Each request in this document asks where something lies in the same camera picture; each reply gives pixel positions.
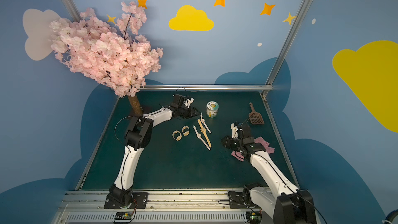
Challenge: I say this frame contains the aluminium front rail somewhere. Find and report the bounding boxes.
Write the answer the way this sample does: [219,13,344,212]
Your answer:
[52,188,273,224]

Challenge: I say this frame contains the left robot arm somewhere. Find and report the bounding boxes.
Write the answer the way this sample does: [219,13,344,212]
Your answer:
[104,94,200,209]

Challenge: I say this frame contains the pink cloth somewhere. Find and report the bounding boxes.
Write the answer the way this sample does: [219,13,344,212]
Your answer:
[231,136,276,162]

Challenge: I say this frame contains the cream looped watch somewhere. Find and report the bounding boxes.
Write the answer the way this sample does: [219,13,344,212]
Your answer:
[181,125,190,136]
[172,130,182,141]

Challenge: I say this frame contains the right aluminium frame post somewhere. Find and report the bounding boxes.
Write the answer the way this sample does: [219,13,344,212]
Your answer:
[261,0,313,100]

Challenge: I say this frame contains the gold strap watch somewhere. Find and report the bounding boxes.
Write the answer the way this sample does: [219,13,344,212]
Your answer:
[198,119,211,148]

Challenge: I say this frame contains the left circuit board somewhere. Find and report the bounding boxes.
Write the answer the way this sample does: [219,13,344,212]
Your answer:
[113,212,134,224]

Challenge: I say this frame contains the back aluminium frame bar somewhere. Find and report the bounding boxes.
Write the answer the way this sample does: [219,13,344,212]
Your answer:
[140,85,273,92]

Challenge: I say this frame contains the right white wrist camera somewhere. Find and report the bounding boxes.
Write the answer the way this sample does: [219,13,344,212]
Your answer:
[231,122,238,139]

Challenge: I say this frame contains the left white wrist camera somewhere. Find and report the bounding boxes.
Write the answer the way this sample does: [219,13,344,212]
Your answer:
[170,93,194,109]

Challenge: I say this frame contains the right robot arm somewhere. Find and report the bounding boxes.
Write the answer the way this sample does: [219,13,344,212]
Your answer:
[221,136,320,224]

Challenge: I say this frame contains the brown litter scoop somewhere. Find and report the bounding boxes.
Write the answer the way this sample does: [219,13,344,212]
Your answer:
[249,102,264,125]

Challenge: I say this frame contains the brown tree base plate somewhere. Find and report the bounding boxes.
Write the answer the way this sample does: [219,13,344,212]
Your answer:
[126,105,152,123]

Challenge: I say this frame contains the right circuit board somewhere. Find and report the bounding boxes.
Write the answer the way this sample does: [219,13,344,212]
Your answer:
[245,212,261,224]

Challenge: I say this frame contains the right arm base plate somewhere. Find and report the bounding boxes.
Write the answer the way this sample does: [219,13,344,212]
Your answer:
[227,191,261,209]

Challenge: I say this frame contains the circuit board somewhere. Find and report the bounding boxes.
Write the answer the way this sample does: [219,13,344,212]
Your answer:
[245,212,261,224]
[113,212,134,224]

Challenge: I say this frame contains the jar with sunflower lid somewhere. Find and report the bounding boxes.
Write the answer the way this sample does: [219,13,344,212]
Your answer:
[206,101,219,118]

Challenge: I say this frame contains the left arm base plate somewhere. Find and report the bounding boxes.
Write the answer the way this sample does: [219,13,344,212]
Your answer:
[104,192,148,209]

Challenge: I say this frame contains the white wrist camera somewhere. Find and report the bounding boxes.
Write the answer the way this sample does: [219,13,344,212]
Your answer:
[170,93,194,109]
[231,122,238,139]

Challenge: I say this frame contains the pink blossom tree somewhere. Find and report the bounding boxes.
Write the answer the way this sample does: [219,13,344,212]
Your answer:
[50,2,163,114]

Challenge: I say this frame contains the white strap watch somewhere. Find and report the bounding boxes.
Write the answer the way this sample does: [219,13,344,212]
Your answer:
[193,126,210,150]
[200,114,211,133]

